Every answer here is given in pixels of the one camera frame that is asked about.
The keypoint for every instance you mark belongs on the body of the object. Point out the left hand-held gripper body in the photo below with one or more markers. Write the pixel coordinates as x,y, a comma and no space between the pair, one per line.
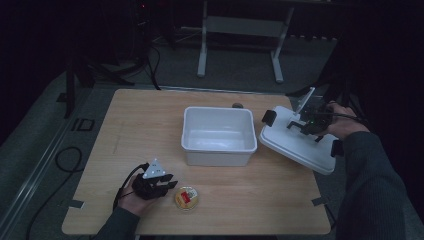
148,186

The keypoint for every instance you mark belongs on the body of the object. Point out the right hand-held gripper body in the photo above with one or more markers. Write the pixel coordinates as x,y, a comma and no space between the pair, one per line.
316,118

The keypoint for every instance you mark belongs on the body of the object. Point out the white tub lid black latches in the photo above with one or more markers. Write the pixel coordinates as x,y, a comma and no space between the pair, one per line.
293,143

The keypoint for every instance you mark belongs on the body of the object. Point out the round yellow red-label food pack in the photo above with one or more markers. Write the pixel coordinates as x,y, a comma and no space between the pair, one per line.
186,198

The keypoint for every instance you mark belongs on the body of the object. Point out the white plastic tub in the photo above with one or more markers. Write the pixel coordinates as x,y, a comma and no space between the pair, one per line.
218,136

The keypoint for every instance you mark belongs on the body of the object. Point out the person's left hand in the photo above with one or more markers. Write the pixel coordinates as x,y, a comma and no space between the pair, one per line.
133,201

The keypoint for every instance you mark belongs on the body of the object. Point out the person's right hand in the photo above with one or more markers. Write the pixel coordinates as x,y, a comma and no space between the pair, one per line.
346,125

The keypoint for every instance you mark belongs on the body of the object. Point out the black floor stand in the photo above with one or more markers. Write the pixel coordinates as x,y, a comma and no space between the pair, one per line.
336,80

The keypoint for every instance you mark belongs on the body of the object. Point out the small grey round knob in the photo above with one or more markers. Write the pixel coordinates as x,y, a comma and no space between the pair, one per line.
237,105

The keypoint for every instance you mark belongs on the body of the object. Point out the grey tape piece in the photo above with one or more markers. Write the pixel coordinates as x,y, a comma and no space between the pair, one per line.
320,201
76,203

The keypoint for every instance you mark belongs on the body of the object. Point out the black tripod stand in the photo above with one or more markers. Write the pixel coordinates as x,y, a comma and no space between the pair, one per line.
71,86

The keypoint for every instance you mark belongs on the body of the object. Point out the white metal stand frame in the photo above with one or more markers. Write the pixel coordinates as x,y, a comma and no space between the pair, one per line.
243,26

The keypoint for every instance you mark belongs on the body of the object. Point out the metal floor rail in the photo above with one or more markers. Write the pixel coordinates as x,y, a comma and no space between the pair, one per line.
36,170

